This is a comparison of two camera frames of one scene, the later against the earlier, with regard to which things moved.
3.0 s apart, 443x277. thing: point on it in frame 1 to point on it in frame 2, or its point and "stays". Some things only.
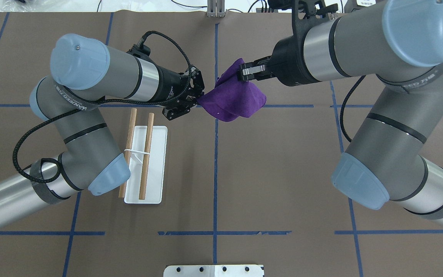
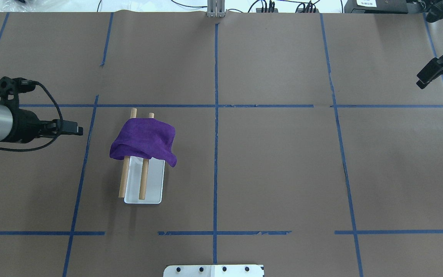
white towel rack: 146,150 stays
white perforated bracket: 214,271 stays
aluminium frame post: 216,8 stays
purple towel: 230,97 to 146,137
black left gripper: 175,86 to 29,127
